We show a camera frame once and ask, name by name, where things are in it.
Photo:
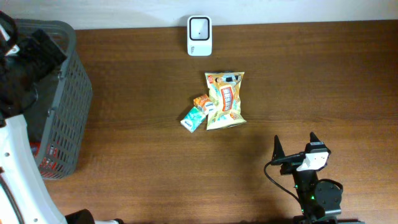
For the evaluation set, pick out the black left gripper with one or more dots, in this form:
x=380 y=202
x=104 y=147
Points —
x=47 y=52

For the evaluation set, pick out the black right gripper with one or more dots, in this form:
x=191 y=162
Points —
x=294 y=158

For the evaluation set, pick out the yellow wet wipes pack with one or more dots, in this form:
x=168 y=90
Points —
x=224 y=92

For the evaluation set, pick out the orange Kleenex tissue pack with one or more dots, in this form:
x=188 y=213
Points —
x=204 y=104

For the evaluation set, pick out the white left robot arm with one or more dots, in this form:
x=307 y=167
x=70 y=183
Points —
x=24 y=196

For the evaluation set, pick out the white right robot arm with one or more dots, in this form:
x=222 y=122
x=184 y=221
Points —
x=319 y=199

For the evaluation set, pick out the white barcode scanner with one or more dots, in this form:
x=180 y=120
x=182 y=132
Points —
x=199 y=36

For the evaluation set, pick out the grey plastic basket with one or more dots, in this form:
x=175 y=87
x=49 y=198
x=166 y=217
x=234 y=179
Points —
x=56 y=121

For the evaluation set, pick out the green Kleenex tissue pack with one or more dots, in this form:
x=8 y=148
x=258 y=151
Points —
x=193 y=119

